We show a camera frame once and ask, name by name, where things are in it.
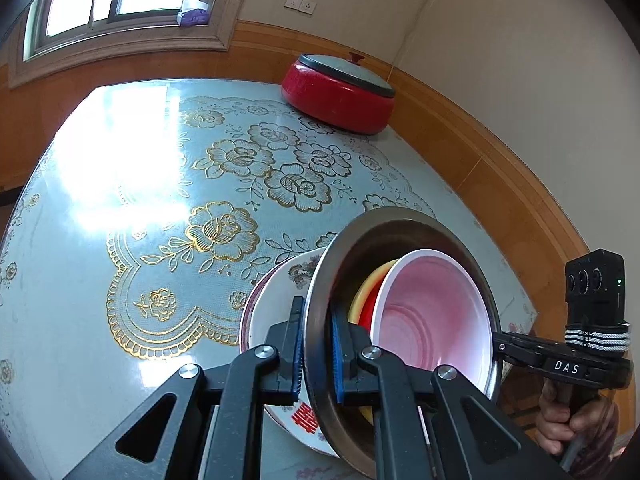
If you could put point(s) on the person's right hand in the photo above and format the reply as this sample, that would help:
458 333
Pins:
552 420

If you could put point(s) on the floral tablecloth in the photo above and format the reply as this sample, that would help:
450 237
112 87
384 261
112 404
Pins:
150 210

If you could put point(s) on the red electric pot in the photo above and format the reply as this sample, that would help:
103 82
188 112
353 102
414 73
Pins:
330 105

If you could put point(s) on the red plastic bowl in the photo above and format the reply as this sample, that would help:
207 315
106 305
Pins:
430 310

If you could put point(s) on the purple tissue pack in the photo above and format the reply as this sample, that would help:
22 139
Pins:
194 14

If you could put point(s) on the stainless steel bowl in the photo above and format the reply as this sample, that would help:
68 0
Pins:
360 245

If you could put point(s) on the yellow plastic bowl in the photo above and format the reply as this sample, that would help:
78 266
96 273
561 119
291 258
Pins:
365 295

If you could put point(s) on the white deep plate red print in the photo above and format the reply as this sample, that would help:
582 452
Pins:
275 310

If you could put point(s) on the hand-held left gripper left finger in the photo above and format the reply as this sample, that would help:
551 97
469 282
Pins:
297 360

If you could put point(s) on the white wall socket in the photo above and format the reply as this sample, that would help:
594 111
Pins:
293 1
309 6

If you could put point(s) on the person's right forearm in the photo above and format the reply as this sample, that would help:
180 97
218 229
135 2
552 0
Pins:
600 455

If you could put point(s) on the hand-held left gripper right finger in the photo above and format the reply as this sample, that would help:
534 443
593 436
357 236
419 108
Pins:
340 365

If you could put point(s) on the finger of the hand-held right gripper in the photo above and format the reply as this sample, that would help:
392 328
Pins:
522 340
520 355

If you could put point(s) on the grey pot lid red knob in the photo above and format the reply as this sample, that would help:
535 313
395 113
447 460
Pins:
345 72

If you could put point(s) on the large floral plate pink rim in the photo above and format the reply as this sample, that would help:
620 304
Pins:
244 325

